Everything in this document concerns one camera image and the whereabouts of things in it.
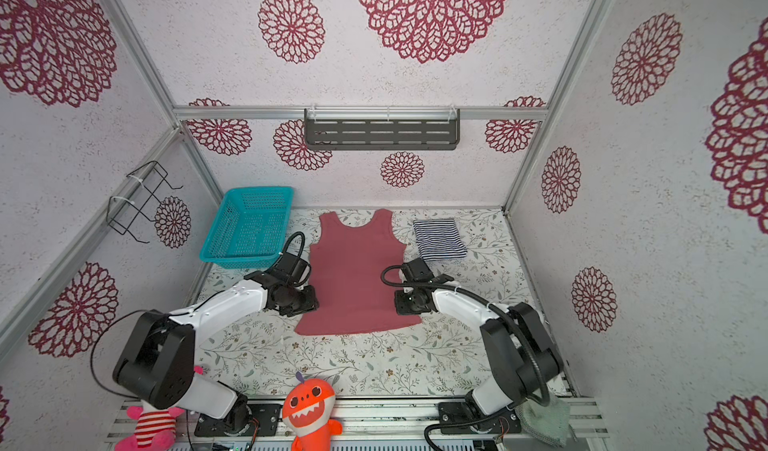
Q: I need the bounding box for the blue white striped tank top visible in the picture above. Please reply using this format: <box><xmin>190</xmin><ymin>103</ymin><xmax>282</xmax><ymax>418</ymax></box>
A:
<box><xmin>413</xmin><ymin>218</ymin><xmax>468</xmax><ymax>261</ymax></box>

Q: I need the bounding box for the maroon tank top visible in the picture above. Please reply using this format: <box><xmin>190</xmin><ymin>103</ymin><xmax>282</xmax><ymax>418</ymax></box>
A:
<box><xmin>295</xmin><ymin>209</ymin><xmax>421</xmax><ymax>336</ymax></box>

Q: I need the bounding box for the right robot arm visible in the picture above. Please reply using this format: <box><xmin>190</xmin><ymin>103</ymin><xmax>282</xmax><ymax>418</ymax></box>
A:
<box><xmin>380</xmin><ymin>258</ymin><xmax>563</xmax><ymax>419</ymax></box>

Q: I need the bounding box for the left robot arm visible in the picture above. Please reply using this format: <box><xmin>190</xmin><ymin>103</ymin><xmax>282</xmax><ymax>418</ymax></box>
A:
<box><xmin>112</xmin><ymin>252</ymin><xmax>319</xmax><ymax>434</ymax></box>

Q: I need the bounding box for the teal plastic basket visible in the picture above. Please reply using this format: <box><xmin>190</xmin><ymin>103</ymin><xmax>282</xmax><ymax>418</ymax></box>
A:
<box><xmin>199</xmin><ymin>186</ymin><xmax>294</xmax><ymax>269</ymax></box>

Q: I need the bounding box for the red monster plush toy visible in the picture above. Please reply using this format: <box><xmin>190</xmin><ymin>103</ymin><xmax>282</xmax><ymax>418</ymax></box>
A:
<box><xmin>281</xmin><ymin>372</ymin><xmax>343</xmax><ymax>451</ymax></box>

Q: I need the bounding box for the green cloth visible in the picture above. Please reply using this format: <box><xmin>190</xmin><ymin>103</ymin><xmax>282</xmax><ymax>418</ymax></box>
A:
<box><xmin>515</xmin><ymin>395</ymin><xmax>570</xmax><ymax>448</ymax></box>

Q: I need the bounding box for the white pink plush doll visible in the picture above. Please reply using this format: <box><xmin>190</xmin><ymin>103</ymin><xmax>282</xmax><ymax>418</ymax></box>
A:
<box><xmin>112</xmin><ymin>361</ymin><xmax>204</xmax><ymax>450</ymax></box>

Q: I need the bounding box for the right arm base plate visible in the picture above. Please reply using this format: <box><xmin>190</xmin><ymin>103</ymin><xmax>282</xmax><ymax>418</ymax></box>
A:
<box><xmin>437</xmin><ymin>401</ymin><xmax>522</xmax><ymax>435</ymax></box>

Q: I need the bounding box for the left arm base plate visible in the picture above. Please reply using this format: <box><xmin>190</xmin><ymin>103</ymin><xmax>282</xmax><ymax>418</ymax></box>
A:
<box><xmin>192</xmin><ymin>401</ymin><xmax>282</xmax><ymax>438</ymax></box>

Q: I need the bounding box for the grey wall shelf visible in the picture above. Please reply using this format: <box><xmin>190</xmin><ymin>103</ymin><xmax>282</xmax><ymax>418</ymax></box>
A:
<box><xmin>303</xmin><ymin>108</ymin><xmax>461</xmax><ymax>151</ymax></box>

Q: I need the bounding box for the black wire wall rack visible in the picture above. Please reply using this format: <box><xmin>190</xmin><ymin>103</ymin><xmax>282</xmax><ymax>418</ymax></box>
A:
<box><xmin>104</xmin><ymin>160</ymin><xmax>183</xmax><ymax>244</ymax></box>

